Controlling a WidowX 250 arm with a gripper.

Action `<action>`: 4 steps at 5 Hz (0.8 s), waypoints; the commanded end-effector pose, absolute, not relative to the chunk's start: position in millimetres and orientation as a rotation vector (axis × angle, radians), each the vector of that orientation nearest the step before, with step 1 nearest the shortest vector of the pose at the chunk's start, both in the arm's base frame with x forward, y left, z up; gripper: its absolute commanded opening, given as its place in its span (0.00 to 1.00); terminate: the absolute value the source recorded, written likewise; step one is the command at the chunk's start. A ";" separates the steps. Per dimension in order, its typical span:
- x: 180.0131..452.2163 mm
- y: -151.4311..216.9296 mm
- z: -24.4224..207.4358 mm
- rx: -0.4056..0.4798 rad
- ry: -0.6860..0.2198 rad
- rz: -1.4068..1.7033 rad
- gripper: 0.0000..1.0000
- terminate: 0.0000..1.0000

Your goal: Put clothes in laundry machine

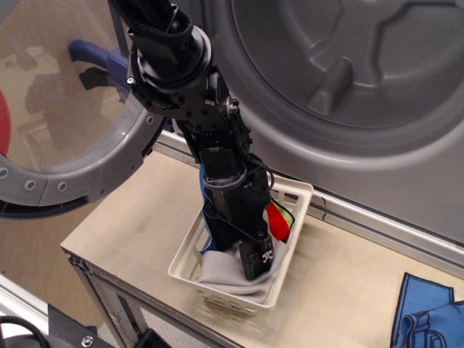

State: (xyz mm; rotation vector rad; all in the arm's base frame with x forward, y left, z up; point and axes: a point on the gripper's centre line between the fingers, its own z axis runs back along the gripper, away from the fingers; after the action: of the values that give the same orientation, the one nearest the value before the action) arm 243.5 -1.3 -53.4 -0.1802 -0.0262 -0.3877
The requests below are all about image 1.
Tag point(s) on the lime green cloth garment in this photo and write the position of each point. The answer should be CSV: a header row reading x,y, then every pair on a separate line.
x,y
287,217

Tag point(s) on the white plastic laundry basket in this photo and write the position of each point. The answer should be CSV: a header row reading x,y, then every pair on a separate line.
x,y
185,268

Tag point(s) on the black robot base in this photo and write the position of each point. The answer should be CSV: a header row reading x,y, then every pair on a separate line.
x,y
31,327

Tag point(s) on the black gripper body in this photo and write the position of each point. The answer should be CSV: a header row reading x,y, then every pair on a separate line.
x,y
235,207

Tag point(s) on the dark blue cloth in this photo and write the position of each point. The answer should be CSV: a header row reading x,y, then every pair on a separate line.
x,y
211,242

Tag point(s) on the blue clamp handle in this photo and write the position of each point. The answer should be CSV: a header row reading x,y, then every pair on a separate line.
x,y
110,67

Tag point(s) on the round transparent washer door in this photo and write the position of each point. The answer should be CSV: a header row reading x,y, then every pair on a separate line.
x,y
69,146

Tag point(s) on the grey toy washing machine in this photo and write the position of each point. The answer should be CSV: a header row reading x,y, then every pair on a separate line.
x,y
362,99

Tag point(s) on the light blue cloth garment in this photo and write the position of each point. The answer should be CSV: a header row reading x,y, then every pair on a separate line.
x,y
427,315

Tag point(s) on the red cloth garment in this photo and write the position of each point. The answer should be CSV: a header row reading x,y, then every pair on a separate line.
x,y
277,226

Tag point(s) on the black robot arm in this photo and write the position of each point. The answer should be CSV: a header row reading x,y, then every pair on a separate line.
x,y
173,74

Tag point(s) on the red round object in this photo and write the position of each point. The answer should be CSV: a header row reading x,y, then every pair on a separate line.
x,y
5,130

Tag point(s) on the grey cloth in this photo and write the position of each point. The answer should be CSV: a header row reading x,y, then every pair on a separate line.
x,y
223,271

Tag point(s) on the aluminium table frame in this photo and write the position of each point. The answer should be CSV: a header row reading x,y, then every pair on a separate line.
x,y
122,306

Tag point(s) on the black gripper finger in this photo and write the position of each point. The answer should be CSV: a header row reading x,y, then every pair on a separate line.
x,y
256,258

